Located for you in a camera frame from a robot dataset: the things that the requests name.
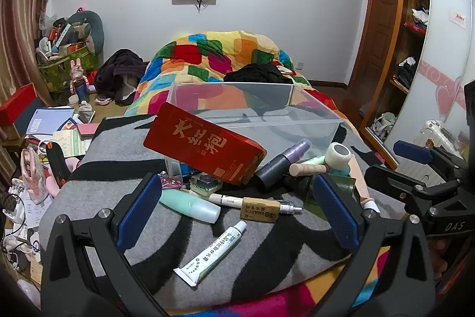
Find pink bag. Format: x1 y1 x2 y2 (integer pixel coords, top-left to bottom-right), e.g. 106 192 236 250
20 148 56 206

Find purple black spray bottle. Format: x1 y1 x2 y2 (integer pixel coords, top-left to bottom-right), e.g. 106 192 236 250
254 139 311 191

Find grey green neck cushion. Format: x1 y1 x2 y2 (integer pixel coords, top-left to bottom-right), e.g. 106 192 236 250
69 10 105 56

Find person's right hand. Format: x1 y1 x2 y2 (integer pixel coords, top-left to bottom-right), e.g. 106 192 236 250
427 239 452 281

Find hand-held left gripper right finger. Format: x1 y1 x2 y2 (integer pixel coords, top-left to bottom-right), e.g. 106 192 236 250
312 174 436 317

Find pink book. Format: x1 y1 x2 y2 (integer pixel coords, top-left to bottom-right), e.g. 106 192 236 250
76 123 100 137

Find red rectangular box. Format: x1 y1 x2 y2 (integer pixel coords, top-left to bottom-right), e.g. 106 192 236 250
143 102 267 186

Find grey black striped blanket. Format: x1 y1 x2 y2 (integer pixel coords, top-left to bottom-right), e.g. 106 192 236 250
41 109 390 306

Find white ointment tube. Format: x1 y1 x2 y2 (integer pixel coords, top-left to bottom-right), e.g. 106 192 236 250
173 220 248 288

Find short beige cosmetic tube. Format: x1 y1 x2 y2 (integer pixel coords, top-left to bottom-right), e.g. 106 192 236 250
289 161 329 177

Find white pen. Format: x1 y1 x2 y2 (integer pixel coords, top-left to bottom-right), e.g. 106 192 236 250
208 193 303 214

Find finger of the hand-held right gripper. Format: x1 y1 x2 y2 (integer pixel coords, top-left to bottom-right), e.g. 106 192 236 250
393 141 469 178
365 165 464 215

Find dark glass ink bottle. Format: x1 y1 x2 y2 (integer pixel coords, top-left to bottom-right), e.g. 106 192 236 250
190 174 223 196

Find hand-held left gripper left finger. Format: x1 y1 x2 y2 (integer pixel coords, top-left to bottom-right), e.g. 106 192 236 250
41 172 167 317

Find white tape roll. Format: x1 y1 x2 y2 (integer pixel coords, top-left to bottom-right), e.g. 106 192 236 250
326 142 352 174

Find green white booklet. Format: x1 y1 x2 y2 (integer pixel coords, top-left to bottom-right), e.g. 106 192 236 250
54 129 88 158

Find colourful patchwork quilt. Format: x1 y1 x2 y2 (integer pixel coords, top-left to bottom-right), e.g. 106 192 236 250
124 30 435 317

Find black garment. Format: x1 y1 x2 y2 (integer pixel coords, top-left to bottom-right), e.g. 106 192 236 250
224 62 295 84

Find white sliding door pink hearts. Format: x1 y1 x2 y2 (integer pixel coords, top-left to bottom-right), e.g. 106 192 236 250
382 0 475 169

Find wooden door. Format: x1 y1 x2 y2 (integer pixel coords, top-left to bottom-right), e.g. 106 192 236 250
349 0 399 89

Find black orange handle tool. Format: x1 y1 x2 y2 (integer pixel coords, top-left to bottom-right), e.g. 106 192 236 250
46 142 73 187

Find striped curtain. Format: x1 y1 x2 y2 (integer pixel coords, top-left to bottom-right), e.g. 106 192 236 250
0 0 80 154

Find pink rabbit figure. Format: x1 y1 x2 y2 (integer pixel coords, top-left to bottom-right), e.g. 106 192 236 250
69 58 90 97

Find gold eraser block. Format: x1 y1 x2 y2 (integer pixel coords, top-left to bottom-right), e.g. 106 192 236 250
239 197 281 223

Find clear acrylic box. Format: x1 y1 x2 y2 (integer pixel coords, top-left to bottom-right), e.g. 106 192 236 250
165 81 346 187

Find blue notebook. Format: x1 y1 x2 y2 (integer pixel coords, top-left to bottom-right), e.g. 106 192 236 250
25 108 75 135

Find dark purple clothing pile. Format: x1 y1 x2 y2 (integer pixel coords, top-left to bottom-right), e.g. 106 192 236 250
94 49 147 104

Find white ribbed suitcase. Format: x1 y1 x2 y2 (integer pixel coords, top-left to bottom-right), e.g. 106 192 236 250
414 120 464 158

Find wooden wardrobe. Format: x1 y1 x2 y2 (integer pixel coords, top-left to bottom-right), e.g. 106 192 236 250
330 0 475 169

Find mint green bottle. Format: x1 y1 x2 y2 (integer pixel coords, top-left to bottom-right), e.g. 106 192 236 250
159 189 221 223

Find large red storage box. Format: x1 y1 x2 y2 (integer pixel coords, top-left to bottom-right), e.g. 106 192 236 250
0 82 38 126

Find long beige cosmetic tube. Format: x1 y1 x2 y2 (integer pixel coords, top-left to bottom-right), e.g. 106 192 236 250
347 155 381 214

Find green storage bag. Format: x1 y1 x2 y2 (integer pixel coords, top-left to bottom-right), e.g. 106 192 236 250
37 46 99 93

